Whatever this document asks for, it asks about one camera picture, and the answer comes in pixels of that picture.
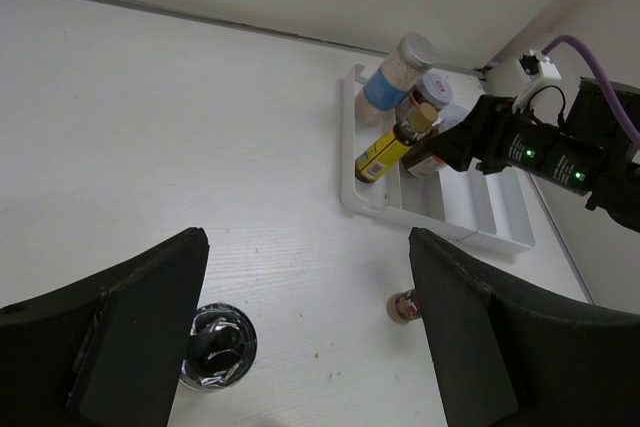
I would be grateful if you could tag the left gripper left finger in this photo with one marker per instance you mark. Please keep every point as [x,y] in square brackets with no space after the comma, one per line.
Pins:
[106,350]

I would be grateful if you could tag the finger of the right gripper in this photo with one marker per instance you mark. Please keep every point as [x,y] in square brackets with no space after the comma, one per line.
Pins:
[455,145]

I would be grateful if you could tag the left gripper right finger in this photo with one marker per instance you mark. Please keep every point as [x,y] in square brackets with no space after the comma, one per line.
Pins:
[509,353]

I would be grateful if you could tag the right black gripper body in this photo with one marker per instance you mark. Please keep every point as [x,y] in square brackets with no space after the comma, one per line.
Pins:
[586,152]

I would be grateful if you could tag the red logo dark jar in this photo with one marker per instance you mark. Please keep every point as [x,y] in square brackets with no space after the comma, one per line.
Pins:
[418,162]

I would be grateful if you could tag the white lid red logo jar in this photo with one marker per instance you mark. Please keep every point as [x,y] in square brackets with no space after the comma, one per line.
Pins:
[432,88]

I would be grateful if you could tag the yellow label brown cap bottle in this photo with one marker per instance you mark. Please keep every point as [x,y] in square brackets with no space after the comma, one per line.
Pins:
[390,147]

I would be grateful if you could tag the blue label silver lid jar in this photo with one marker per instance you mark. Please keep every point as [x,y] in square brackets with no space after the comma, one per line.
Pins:
[388,86]

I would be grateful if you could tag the black lid cream jar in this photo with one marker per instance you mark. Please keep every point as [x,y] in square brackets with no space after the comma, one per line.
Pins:
[222,348]

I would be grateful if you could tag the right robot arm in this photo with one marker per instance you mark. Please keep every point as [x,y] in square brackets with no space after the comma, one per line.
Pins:
[620,202]

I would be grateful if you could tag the white divided organizer tray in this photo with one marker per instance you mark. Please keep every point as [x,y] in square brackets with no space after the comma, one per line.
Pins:
[488,212]

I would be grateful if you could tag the black pepper grinder bottle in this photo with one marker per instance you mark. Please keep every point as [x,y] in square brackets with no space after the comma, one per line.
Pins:
[404,307]

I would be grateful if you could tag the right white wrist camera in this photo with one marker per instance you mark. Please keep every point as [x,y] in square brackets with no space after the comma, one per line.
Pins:
[539,72]

